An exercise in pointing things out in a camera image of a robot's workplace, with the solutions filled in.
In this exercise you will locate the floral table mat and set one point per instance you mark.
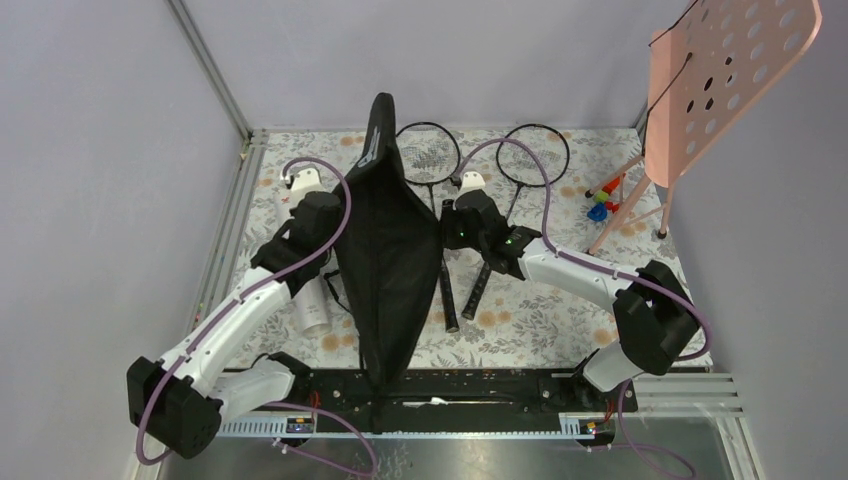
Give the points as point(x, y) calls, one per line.
point(517, 323)

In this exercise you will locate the black badminton racket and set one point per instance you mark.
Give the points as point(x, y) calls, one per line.
point(431, 153)
point(520, 170)

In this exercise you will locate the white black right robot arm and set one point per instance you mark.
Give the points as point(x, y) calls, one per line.
point(649, 306)

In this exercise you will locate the pink perforated metal chair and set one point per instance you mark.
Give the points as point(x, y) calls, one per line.
point(706, 70)

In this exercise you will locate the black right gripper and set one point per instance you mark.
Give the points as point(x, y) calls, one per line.
point(449, 216)

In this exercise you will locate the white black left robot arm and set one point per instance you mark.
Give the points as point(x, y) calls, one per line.
point(179, 401)

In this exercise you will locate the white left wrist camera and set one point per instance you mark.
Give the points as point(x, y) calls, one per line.
point(297, 185)

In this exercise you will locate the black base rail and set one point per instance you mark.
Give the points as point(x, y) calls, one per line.
point(452, 401)

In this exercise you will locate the black Crossway racket bag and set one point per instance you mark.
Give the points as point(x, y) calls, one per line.
point(389, 257)

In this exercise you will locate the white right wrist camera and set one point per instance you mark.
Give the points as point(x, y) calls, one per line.
point(468, 181)

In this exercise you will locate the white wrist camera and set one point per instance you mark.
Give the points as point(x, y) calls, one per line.
point(468, 181)
point(297, 185)

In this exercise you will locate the colourful toy pile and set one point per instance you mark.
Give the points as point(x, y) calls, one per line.
point(607, 200)

